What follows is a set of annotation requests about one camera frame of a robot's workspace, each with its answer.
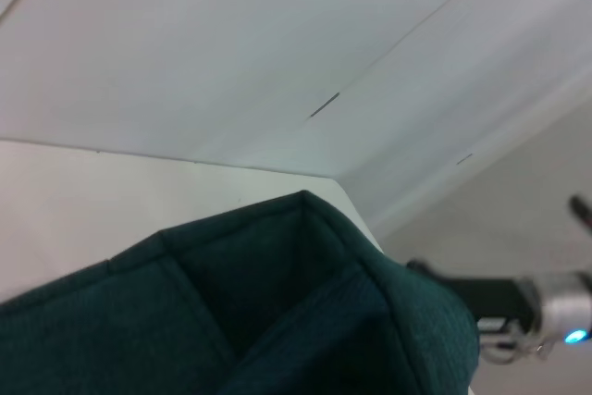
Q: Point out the dark teal insulated lunch bag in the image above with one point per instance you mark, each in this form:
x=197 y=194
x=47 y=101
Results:
x=231 y=312

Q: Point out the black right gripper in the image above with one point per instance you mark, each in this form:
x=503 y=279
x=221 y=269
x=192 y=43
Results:
x=485 y=295

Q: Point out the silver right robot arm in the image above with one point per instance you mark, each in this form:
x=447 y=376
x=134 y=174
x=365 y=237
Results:
x=564 y=302

